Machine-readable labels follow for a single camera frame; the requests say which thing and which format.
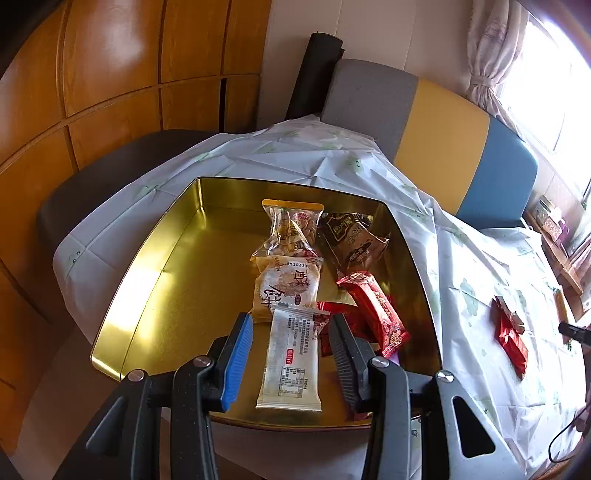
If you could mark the wooden nightstand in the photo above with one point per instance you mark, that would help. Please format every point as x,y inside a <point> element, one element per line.
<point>565,267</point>

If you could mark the window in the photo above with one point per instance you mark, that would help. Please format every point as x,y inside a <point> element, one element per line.
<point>549,92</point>

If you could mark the woven tissue basket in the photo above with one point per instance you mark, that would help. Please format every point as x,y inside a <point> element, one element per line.
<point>547,221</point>

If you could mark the black rolled mat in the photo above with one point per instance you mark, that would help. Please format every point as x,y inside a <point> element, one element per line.
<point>314,74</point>

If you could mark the brown snack packet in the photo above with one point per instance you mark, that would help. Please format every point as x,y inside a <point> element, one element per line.
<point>355,242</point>

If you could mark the clear peanut packet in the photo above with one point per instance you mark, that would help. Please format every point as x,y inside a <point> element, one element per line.
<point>291,228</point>

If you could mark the purple tissue pack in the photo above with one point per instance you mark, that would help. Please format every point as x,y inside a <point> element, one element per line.
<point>560,233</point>

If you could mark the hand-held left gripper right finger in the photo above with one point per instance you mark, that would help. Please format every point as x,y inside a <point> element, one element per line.
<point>344,360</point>

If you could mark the large red snack packet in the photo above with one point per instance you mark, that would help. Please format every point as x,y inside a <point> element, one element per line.
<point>376,314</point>

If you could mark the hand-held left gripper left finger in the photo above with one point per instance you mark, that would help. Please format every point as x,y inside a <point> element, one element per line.
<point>238,360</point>

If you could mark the grey yellow blue chair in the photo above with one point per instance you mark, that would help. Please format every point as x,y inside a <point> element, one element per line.
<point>438,134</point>

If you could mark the red foil packet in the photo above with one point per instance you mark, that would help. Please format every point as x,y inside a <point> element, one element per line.
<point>322,308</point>

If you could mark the wooden wardrobe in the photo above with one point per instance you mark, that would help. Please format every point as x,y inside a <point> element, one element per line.
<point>115,69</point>

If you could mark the white patterned bed sheet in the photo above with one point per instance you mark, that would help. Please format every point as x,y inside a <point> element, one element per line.
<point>475,277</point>

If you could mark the tied pink curtain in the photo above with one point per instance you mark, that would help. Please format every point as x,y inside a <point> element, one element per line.
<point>489,60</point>

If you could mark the gold tin box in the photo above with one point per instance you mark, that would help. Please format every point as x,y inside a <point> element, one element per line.
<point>194,277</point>

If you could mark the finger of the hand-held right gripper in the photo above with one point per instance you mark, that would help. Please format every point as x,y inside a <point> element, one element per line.
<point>575,333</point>

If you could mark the beige round cake packet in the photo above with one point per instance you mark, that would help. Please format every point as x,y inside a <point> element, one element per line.
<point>286,286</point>

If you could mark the white printed packet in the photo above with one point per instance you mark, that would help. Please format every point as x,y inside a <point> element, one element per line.
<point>291,364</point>

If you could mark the small red snack packet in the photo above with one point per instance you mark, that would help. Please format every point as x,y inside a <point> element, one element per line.
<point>512,341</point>

